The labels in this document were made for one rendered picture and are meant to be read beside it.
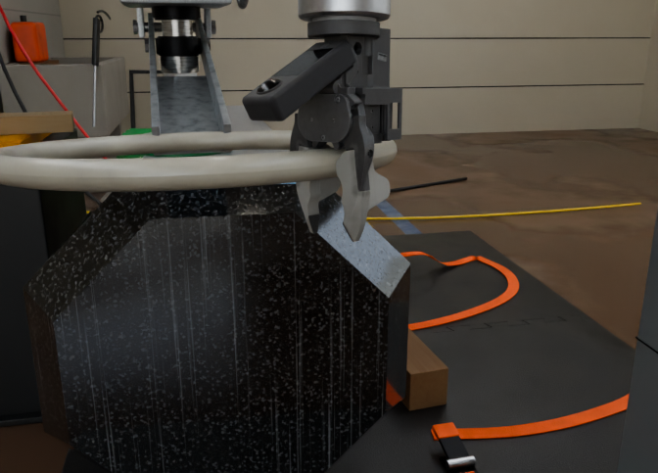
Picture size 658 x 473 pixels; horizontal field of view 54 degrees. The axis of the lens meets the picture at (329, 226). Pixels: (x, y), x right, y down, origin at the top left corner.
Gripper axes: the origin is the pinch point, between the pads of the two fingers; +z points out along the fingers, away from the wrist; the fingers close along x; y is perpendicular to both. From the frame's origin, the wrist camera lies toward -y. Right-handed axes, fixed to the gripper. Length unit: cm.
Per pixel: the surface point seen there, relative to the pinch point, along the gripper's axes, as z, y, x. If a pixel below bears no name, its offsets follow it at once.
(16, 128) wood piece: -4, 22, 143
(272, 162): -7.1, -7.4, 0.0
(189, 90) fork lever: -14, 26, 63
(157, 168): -6.8, -16.2, 5.3
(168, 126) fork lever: -8, 14, 52
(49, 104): -6, 127, 371
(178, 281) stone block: 22, 18, 58
